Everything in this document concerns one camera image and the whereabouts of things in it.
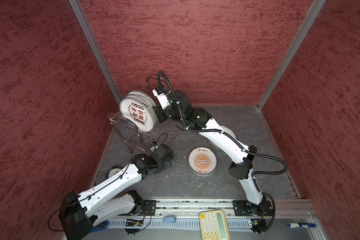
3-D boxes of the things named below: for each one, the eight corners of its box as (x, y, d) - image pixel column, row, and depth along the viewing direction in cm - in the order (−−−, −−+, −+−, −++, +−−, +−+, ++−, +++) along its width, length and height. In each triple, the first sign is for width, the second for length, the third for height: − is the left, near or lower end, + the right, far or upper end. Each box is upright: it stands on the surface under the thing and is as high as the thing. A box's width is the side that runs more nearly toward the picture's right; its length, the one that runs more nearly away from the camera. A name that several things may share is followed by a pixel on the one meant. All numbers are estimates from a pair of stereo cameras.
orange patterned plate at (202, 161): (188, 175, 86) (188, 173, 84) (188, 149, 98) (188, 146, 95) (218, 176, 87) (219, 174, 84) (214, 149, 98) (215, 146, 95)
